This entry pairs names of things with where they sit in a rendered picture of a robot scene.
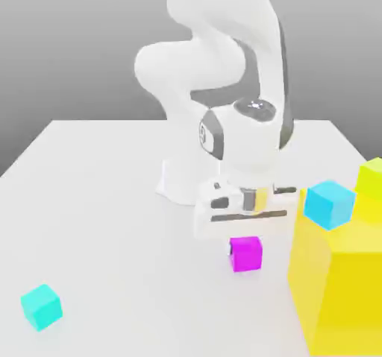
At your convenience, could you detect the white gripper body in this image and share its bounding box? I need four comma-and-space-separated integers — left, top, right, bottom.
193, 203, 295, 241

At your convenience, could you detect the large yellow box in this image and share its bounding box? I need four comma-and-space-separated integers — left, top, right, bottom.
286, 183, 382, 357

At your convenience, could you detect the small turquoise cube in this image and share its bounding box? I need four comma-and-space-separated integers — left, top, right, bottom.
19, 283, 63, 332

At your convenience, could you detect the small lime yellow cube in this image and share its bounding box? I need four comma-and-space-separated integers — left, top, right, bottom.
354, 157, 382, 198

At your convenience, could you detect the small sky blue cube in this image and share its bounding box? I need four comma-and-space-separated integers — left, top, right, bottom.
303, 180, 357, 232

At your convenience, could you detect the small magenta cube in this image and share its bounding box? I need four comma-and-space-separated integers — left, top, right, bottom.
228, 236, 263, 274

